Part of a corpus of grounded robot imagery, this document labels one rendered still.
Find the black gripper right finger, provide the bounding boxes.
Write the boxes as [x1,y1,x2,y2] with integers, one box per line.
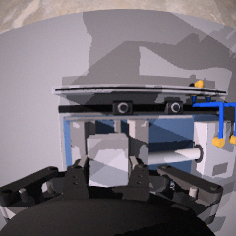
[123,154,224,225]

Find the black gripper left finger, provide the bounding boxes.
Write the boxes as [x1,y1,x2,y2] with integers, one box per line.
[0,155,89,223]

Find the silver metal block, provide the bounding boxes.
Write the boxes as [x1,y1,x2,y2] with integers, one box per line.
[87,133,129,187]

